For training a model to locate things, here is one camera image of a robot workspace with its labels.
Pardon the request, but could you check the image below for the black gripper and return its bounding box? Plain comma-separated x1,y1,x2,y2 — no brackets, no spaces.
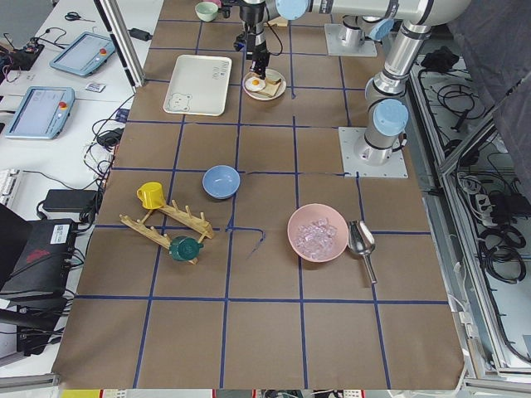
246,32,270,80

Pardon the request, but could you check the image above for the bread slice from board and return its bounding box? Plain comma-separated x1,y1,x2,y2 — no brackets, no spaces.
265,77,282,85

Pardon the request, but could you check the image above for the white round plate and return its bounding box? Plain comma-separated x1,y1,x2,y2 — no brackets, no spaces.
242,69,287,101

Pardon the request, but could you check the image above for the bread slice on plate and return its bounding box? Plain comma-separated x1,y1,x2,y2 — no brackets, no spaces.
259,80,284,98

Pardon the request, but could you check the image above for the fried egg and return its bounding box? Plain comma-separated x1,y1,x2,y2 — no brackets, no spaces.
244,76,266,93

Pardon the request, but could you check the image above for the white Taiji Bear tray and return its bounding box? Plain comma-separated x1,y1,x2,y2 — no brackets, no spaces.
163,55,232,116

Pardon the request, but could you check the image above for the light green bowl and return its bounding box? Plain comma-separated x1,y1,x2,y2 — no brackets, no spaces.
195,1,219,22

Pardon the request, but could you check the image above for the blue bowl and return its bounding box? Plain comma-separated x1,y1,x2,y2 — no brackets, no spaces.
202,165,241,200

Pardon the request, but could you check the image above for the wooden cup rack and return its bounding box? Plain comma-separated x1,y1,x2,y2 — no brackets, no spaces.
119,199,217,267

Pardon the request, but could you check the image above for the yellow mug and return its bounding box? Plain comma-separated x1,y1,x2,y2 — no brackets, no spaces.
136,182,166,210

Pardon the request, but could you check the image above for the pink bowl with ice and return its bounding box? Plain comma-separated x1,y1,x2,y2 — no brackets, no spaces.
287,203,348,262

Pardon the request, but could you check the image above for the teach pendant tablet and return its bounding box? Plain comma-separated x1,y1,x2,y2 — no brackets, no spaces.
5,86,76,140
49,32,115,76

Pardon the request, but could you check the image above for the dark green mug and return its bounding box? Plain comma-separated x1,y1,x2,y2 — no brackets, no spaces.
169,236,204,264

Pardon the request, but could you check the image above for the metal scoop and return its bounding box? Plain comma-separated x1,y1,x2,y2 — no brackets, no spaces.
348,220,378,284

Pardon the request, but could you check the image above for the black power adapter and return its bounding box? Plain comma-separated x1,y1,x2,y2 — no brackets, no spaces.
42,189,96,212

